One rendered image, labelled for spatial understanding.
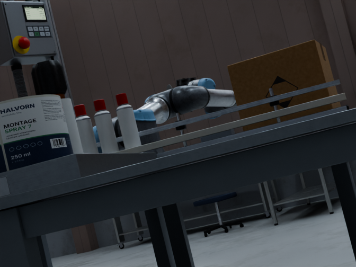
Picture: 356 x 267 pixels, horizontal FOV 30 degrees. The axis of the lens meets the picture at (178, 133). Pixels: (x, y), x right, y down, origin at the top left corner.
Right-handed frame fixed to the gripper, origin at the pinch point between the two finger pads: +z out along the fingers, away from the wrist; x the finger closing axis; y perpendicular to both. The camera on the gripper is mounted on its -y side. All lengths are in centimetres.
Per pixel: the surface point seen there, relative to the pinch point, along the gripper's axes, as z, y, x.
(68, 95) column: -90, 2, 84
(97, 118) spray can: -112, -7, 83
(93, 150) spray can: -111, -16, 85
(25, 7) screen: -89, 32, 95
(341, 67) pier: 468, 23, -505
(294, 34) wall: 541, 83, -482
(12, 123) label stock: -169, -5, 120
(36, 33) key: -90, 23, 92
